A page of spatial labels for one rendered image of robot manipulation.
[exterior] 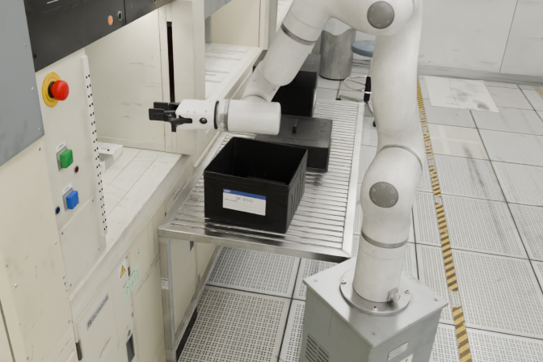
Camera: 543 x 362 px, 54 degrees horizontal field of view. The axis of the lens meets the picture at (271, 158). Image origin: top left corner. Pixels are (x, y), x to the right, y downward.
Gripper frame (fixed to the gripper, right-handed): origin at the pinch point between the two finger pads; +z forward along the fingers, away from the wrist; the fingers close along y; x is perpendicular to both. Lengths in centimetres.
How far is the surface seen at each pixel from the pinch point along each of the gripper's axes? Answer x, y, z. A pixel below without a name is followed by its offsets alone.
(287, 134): -33, 62, -33
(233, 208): -36.8, 13.5, -18.4
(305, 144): -33, 55, -40
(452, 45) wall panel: -85, 426, -195
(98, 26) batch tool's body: 24.2, -11.9, 9.2
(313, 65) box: -18, 105, -42
